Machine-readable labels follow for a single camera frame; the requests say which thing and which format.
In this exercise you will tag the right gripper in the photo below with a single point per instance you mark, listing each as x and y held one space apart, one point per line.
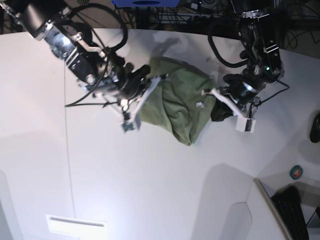
121 82

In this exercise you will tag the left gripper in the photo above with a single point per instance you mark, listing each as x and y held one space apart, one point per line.
241 90

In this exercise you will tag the green t-shirt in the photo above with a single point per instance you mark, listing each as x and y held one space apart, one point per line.
177 104

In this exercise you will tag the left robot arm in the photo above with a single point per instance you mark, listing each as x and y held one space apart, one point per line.
254 27

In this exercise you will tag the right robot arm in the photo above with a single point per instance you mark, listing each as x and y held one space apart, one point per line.
70 41

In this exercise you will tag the blue box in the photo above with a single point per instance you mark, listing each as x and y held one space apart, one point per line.
147 3

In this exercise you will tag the black power strip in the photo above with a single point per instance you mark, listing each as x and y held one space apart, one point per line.
208 19

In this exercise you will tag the black computer mouse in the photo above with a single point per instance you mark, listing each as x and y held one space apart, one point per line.
315 130

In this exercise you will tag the green tape roll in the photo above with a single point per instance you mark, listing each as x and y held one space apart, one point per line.
296 172

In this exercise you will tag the black keyboard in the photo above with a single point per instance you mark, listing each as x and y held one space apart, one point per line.
288 205

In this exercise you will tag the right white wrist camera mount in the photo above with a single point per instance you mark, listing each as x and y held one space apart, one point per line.
127 109

